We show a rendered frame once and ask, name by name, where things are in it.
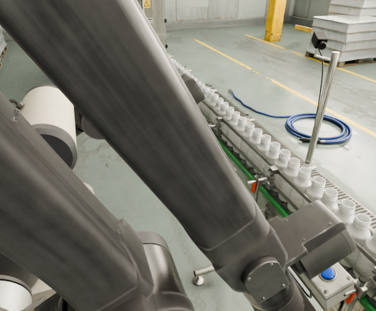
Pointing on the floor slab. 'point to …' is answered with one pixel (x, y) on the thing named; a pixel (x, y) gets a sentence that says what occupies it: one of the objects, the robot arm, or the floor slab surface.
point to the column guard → (275, 20)
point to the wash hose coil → (309, 117)
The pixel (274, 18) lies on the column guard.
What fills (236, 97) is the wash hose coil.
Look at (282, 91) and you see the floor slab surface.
